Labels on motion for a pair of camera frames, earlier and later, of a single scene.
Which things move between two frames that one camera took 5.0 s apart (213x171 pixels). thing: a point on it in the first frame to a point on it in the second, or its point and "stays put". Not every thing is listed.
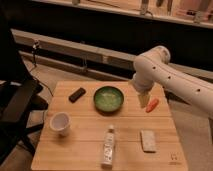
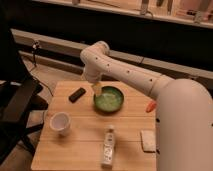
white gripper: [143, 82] to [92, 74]
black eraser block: [76, 95] stays put
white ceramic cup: [60, 122] stays put
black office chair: [17, 99] stays put
